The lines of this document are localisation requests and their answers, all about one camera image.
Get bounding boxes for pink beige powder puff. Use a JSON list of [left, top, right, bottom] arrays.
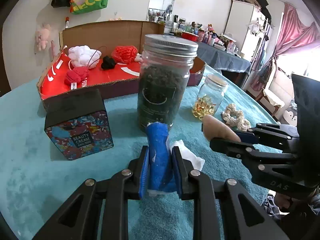
[[202, 115, 241, 142]]

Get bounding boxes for white tissue cloth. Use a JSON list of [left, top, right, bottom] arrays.
[[170, 140, 205, 171]]

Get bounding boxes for blue cloth pad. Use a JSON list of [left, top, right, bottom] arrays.
[[145, 122, 176, 194]]

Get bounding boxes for red crochet hat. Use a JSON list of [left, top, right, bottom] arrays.
[[111, 46, 138, 64]]

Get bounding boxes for black scrunchie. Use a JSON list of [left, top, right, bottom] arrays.
[[101, 56, 116, 70]]

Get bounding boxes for person's right hand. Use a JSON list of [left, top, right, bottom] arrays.
[[274, 193, 311, 213]]

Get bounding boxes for beige crochet scrunchie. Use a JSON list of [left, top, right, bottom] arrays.
[[221, 103, 251, 132]]

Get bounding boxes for wooden chair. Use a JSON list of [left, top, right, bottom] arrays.
[[255, 73, 294, 119]]

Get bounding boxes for teal table towel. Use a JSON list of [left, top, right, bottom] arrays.
[[1, 66, 276, 239]]

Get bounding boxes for small glass jar gold contents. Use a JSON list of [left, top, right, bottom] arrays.
[[192, 74, 228, 120]]

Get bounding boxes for grey cloth side table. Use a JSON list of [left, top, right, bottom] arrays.
[[197, 42, 251, 87]]

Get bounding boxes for black beauty cream box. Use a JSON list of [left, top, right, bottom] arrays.
[[44, 89, 114, 160]]

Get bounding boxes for pink curtain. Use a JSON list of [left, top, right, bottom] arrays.
[[250, 3, 319, 91]]

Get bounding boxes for tall dark tea jar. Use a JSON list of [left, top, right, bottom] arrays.
[[137, 34, 199, 131]]

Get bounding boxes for white wardrobe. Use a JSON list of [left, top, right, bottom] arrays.
[[225, 0, 270, 62]]

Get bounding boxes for red basin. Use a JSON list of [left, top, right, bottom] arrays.
[[181, 31, 199, 42]]

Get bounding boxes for red cardboard box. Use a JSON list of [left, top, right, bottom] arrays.
[[36, 19, 206, 111]]

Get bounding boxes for wall mirror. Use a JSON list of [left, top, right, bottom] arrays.
[[146, 0, 175, 23]]

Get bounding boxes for pink plush on wall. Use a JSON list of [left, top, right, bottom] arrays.
[[35, 24, 51, 51]]

